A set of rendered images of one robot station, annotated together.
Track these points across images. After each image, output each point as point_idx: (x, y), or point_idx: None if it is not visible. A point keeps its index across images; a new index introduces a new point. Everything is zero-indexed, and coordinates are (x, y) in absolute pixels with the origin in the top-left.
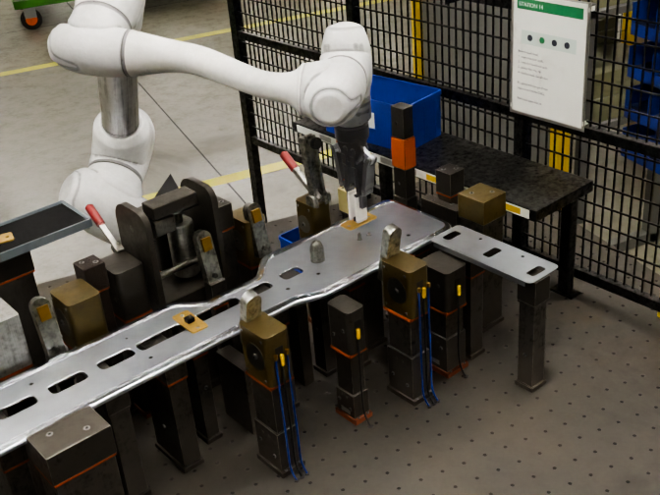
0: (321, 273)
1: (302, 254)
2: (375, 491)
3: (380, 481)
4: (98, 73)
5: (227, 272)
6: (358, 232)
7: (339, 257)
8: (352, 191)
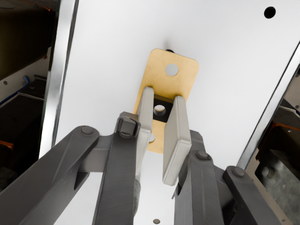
0: (161, 219)
1: (86, 183)
2: None
3: (265, 199)
4: None
5: None
6: (137, 54)
7: (160, 167)
8: (137, 160)
